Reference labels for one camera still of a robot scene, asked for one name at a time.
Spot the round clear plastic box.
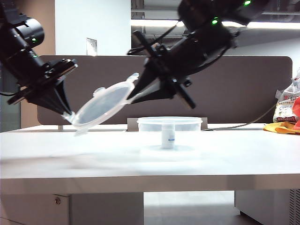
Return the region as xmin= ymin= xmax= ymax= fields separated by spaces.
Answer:
xmin=136 ymin=116 xmax=203 ymax=158

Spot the red orange plastic bag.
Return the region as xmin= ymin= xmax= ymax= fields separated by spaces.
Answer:
xmin=290 ymin=97 xmax=300 ymax=130

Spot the white drawer cabinet with lock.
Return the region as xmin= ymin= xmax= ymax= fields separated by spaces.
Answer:
xmin=0 ymin=193 xmax=144 ymax=225

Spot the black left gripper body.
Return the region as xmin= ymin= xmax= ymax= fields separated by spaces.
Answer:
xmin=7 ymin=64 xmax=79 ymax=105

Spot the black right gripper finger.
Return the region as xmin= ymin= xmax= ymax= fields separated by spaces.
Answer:
xmin=130 ymin=78 xmax=176 ymax=104
xmin=127 ymin=59 xmax=163 ymax=99

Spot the long ceiling light strip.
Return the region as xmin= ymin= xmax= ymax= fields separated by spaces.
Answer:
xmin=130 ymin=19 xmax=300 ymax=30

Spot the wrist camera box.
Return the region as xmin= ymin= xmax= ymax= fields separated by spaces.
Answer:
xmin=44 ymin=58 xmax=79 ymax=79
xmin=150 ymin=43 xmax=168 ymax=58

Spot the clear round clip lid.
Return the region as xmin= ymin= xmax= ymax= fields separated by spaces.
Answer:
xmin=62 ymin=72 xmax=140 ymax=137

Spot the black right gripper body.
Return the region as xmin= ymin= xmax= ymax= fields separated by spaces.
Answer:
xmin=127 ymin=30 xmax=196 ymax=110

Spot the white cabinet with vent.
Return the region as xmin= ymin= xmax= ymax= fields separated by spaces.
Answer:
xmin=234 ymin=189 xmax=300 ymax=225

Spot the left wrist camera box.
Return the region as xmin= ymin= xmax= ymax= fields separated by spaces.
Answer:
xmin=44 ymin=58 xmax=79 ymax=79

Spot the brown desk divider panel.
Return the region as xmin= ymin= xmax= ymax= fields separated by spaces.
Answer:
xmin=37 ymin=55 xmax=293 ymax=126

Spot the white printed snack bag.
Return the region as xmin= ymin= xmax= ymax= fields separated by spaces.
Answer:
xmin=272 ymin=67 xmax=300 ymax=124

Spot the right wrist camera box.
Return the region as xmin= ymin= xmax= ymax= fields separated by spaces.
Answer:
xmin=150 ymin=43 xmax=168 ymax=58

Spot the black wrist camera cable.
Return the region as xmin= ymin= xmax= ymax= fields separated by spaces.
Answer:
xmin=153 ymin=24 xmax=179 ymax=47

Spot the metal wall plate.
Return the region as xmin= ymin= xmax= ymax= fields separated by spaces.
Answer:
xmin=85 ymin=37 xmax=98 ymax=57

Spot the grey cable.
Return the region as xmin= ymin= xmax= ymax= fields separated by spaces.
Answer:
xmin=202 ymin=104 xmax=278 ymax=131

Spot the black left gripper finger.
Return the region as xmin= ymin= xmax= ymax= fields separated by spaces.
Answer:
xmin=26 ymin=93 xmax=69 ymax=116
xmin=55 ymin=80 xmax=73 ymax=115

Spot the small white medicine bottle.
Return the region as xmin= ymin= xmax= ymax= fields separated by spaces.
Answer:
xmin=161 ymin=124 xmax=175 ymax=150

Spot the yellow orange cloth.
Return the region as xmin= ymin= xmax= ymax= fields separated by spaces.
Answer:
xmin=262 ymin=121 xmax=300 ymax=135

